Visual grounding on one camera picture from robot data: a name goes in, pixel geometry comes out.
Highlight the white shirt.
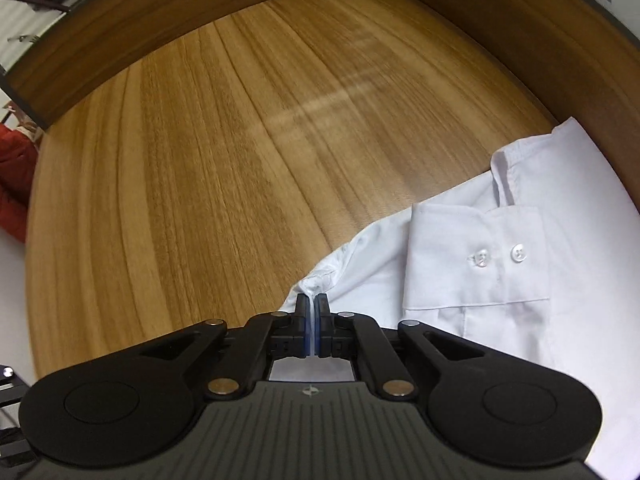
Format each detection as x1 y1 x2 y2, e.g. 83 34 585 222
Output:
270 117 640 480

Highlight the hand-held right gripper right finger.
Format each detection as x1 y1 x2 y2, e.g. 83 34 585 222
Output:
315 294 487 402

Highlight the wood and glass desk partition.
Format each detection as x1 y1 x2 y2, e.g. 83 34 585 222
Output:
0 0 640 128

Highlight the red cloth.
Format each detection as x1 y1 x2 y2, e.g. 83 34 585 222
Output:
0 121 42 244

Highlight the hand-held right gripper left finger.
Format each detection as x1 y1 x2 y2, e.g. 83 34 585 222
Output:
140 294 313 402

